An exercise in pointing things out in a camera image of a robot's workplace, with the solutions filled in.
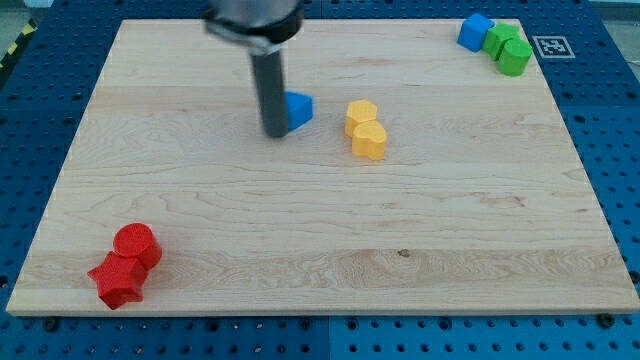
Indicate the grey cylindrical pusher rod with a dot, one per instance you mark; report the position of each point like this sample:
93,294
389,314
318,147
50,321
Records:
270,91

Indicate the blue triangle block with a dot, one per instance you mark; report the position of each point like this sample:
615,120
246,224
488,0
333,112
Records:
300,109

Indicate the yellow hexagon block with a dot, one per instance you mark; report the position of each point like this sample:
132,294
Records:
358,112

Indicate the blue cube block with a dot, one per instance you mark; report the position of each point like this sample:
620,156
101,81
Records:
473,32

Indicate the yellow heart block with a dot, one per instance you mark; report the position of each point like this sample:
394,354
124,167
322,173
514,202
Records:
369,140

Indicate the wooden board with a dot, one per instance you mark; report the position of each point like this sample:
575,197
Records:
480,206

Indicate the red cylinder block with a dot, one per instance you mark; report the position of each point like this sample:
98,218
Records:
136,240

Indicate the green square block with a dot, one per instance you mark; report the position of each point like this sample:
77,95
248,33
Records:
497,36

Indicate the green cylinder block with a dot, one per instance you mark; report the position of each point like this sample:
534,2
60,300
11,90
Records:
514,57

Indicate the red star block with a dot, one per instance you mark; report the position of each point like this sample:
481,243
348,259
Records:
119,280

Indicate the white fiducial marker tag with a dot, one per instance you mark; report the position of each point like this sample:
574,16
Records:
553,47

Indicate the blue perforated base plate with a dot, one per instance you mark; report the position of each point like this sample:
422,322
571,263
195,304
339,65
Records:
54,74

